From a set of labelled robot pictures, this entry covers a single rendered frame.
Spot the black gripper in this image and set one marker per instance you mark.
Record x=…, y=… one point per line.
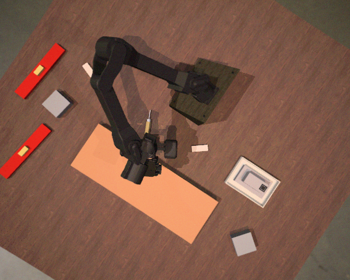
x=169, y=148

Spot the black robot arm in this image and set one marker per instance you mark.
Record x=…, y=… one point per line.
x=118, y=52

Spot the wooden-handled awl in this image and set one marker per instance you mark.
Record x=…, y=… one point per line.
x=148, y=124

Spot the orange rectangular panel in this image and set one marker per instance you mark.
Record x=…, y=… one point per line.
x=167, y=198

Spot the white cube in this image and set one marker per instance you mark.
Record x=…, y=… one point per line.
x=243, y=242
x=57, y=104

